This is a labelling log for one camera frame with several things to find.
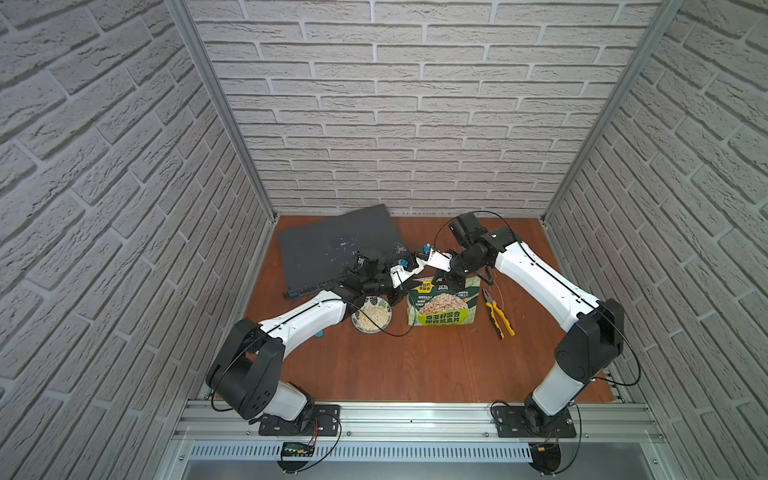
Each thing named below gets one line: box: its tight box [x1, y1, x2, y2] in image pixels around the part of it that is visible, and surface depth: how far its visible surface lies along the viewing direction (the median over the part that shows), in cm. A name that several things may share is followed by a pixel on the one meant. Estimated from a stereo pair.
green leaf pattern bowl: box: [351, 296, 393, 334], surface depth 89 cm
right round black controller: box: [528, 443, 561, 474], surface depth 71 cm
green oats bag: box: [408, 276, 481, 327], surface depth 85 cm
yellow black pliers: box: [482, 288, 516, 340], surface depth 93 cm
